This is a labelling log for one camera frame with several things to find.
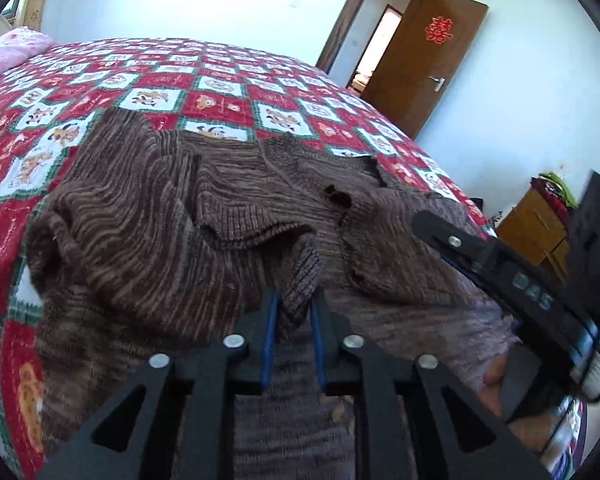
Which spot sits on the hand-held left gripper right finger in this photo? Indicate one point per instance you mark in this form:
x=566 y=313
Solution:
x=318 y=340

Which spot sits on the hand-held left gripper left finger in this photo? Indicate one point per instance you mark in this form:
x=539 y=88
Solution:
x=271 y=330

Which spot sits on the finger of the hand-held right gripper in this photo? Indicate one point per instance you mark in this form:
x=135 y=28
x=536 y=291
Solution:
x=455 y=240

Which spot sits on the brown striped knit sweater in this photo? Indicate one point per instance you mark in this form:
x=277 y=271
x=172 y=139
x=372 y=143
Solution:
x=155 y=220

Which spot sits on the pile of colourful clothes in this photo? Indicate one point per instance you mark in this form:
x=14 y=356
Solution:
x=555 y=195

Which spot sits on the person's right hand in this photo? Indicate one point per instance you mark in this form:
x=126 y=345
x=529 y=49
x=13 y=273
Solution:
x=494 y=380

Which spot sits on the wooden cabinet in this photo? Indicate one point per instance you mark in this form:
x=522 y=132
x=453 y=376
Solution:
x=530 y=225

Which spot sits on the wooden door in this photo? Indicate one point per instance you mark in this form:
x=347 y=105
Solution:
x=430 y=90

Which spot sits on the red paper door decoration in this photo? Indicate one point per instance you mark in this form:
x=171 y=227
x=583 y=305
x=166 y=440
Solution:
x=439 y=30

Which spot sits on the red checked printed blanket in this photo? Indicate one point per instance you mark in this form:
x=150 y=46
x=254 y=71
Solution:
x=215 y=85

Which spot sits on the pink pillow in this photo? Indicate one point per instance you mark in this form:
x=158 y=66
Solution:
x=10 y=50

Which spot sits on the wooden door frame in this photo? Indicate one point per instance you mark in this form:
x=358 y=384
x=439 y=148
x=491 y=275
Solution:
x=342 y=15

